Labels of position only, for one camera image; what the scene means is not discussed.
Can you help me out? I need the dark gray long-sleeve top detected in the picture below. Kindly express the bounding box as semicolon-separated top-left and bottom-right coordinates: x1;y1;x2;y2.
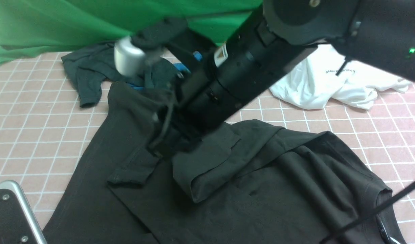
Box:
43;82;392;244

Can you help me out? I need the dark teal t-shirt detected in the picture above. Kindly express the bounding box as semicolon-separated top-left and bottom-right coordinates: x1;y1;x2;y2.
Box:
61;41;179;108

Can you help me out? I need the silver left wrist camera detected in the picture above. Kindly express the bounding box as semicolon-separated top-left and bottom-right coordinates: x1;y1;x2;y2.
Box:
0;180;47;244

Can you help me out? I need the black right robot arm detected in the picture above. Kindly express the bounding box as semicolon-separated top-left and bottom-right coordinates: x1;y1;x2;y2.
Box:
147;0;415;157

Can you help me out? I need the white t-shirt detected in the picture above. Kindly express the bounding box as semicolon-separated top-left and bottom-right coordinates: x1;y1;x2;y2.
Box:
270;45;411;110

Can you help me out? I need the blue t-shirt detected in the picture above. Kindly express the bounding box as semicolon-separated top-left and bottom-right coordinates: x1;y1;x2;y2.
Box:
127;52;203;90

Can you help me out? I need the green backdrop cloth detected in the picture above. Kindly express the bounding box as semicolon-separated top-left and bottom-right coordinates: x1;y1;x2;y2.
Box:
0;0;262;64

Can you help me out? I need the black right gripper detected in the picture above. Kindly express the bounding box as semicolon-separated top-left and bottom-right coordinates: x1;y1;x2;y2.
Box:
147;61;262;160

